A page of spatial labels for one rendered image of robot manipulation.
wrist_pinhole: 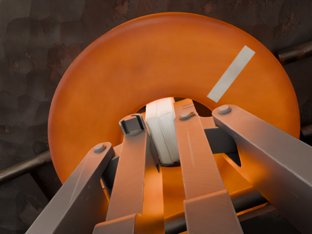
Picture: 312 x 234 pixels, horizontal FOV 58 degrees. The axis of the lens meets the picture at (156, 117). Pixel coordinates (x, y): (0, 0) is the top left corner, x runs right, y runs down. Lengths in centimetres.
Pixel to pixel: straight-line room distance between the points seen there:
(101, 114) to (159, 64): 4
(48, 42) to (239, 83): 16
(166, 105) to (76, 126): 5
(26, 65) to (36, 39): 2
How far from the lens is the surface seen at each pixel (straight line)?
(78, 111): 17
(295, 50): 25
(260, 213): 18
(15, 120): 29
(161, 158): 15
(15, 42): 27
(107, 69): 16
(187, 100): 17
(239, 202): 18
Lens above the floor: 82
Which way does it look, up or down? 19 degrees down
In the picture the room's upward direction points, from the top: 19 degrees counter-clockwise
